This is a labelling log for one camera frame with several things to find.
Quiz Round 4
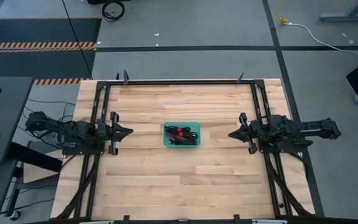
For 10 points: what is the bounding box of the black hazard striped mat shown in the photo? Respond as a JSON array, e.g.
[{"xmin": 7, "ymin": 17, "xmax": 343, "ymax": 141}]
[{"xmin": 0, "ymin": 17, "xmax": 103, "ymax": 86}]

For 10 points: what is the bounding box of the black cable with red tie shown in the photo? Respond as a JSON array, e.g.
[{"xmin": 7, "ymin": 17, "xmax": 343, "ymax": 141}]
[{"xmin": 165, "ymin": 125, "xmax": 198, "ymax": 141}]

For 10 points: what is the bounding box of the teal plastic bin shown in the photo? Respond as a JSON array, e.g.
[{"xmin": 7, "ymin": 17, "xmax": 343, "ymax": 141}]
[{"xmin": 163, "ymin": 121, "xmax": 201, "ymax": 149}]

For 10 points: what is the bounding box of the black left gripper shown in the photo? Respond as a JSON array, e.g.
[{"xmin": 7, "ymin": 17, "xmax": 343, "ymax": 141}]
[{"xmin": 95, "ymin": 111, "xmax": 134, "ymax": 156}]

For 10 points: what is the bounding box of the large black cable coil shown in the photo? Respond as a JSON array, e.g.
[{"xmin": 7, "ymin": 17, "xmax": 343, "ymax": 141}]
[{"xmin": 101, "ymin": 0, "xmax": 126, "ymax": 22}]

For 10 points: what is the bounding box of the long straight black cable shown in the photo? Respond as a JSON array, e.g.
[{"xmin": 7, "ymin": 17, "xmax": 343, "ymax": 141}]
[{"xmin": 60, "ymin": 0, "xmax": 93, "ymax": 80}]

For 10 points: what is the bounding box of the black aluminium table frame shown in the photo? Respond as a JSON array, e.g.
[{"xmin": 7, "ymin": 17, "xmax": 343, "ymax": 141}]
[{"xmin": 54, "ymin": 72, "xmax": 315, "ymax": 224}]

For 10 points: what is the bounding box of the black floor cable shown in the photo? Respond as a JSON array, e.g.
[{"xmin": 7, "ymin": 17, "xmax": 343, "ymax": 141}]
[{"xmin": 23, "ymin": 98, "xmax": 76, "ymax": 123}]

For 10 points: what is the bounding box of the white floor cable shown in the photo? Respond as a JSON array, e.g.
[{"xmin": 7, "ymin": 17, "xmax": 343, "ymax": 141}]
[{"xmin": 286, "ymin": 22, "xmax": 358, "ymax": 64}]

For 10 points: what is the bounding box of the long black USB cable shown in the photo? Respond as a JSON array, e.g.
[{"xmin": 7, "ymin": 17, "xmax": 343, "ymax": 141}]
[{"xmin": 166, "ymin": 126, "xmax": 199, "ymax": 146}]

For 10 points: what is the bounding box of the yellow plug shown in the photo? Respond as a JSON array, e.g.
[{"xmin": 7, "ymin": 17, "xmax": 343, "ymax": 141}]
[{"xmin": 277, "ymin": 0, "xmax": 291, "ymax": 25}]

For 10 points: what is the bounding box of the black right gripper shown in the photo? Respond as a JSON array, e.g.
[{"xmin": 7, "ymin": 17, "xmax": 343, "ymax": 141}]
[{"xmin": 227, "ymin": 112, "xmax": 262, "ymax": 156}]

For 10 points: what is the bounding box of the grey desk leg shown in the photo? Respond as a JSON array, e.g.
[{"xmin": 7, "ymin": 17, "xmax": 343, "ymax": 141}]
[{"xmin": 319, "ymin": 0, "xmax": 358, "ymax": 23}]

